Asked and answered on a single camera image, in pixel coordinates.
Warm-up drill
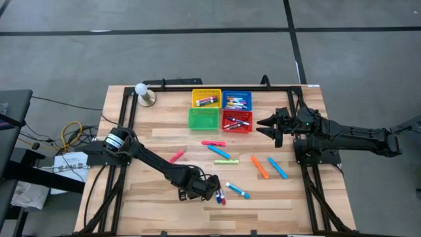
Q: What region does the red plastic basket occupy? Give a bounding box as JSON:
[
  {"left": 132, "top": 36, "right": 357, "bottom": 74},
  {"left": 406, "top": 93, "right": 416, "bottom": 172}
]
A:
[{"left": 221, "top": 109, "right": 254, "bottom": 134}]

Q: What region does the white paper sheet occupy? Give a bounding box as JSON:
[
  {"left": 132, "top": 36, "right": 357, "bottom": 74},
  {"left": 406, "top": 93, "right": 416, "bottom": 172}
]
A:
[{"left": 51, "top": 151, "right": 89, "bottom": 196}]

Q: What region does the white crumpled cloth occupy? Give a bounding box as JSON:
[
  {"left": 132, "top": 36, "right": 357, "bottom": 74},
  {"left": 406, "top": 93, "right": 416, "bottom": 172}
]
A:
[{"left": 11, "top": 180, "right": 50, "bottom": 211}]

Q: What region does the light blue highlighter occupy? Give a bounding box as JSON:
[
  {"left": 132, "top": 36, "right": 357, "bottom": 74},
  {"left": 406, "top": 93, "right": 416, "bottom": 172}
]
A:
[
  {"left": 207, "top": 145, "right": 232, "bottom": 160},
  {"left": 267, "top": 157, "right": 289, "bottom": 180}
]

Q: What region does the yellow plastic basket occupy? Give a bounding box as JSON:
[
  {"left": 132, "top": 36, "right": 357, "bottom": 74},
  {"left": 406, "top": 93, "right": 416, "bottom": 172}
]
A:
[{"left": 191, "top": 88, "right": 223, "bottom": 109}]

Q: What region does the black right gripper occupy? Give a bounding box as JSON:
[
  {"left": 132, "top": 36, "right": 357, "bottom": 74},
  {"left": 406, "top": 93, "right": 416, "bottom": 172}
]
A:
[{"left": 256, "top": 107, "right": 299, "bottom": 149}]

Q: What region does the green plastic basket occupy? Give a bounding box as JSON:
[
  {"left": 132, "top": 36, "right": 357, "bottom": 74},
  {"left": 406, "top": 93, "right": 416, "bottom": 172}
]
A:
[{"left": 187, "top": 107, "right": 220, "bottom": 132}]

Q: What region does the white bulb brass lamp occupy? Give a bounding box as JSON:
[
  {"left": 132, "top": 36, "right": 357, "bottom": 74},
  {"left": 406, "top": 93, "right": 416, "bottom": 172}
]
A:
[{"left": 134, "top": 82, "right": 157, "bottom": 107}]

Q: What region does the black power strip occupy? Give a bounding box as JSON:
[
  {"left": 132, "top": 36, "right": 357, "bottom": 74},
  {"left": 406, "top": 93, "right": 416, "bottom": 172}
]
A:
[{"left": 142, "top": 78, "right": 204, "bottom": 86}]

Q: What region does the blue plastic basket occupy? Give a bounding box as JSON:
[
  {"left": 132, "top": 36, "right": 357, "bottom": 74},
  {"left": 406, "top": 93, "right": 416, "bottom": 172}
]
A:
[{"left": 222, "top": 90, "right": 253, "bottom": 111}]

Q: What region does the black side desk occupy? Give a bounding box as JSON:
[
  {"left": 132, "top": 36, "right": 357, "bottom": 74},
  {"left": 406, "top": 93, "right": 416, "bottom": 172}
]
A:
[{"left": 0, "top": 89, "right": 86, "bottom": 237}]

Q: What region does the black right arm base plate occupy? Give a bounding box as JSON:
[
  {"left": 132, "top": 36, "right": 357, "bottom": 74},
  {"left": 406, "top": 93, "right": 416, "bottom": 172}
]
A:
[{"left": 293, "top": 138, "right": 343, "bottom": 166}]

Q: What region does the black floor cable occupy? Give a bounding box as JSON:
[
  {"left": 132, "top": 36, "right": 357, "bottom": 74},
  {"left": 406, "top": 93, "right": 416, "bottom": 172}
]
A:
[{"left": 31, "top": 95, "right": 114, "bottom": 122}]

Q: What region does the yellow cable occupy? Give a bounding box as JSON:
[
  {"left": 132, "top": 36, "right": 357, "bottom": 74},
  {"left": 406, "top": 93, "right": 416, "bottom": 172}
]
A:
[{"left": 61, "top": 120, "right": 84, "bottom": 153}]

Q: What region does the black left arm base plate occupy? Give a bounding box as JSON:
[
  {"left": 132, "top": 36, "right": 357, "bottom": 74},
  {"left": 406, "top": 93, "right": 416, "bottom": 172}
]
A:
[{"left": 82, "top": 141, "right": 133, "bottom": 167}]

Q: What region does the orange highlighter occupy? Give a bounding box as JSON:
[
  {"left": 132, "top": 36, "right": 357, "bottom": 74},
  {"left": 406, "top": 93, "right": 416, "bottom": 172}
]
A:
[{"left": 250, "top": 155, "right": 270, "bottom": 180}]

